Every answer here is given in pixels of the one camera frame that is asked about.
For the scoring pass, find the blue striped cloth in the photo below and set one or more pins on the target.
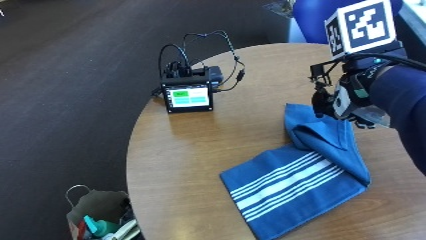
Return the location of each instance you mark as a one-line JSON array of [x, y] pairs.
[[298, 173]]

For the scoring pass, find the white marker cube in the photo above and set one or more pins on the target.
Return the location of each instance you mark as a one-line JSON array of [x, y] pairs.
[[362, 28]]

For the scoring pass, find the blue chair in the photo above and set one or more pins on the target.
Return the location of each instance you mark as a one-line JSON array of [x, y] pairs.
[[318, 20]]

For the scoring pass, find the black touchscreen device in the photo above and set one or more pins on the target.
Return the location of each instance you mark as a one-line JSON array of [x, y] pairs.
[[188, 91]]

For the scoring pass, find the teal item in bag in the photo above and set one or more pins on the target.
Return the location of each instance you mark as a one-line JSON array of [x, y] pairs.
[[101, 225]]

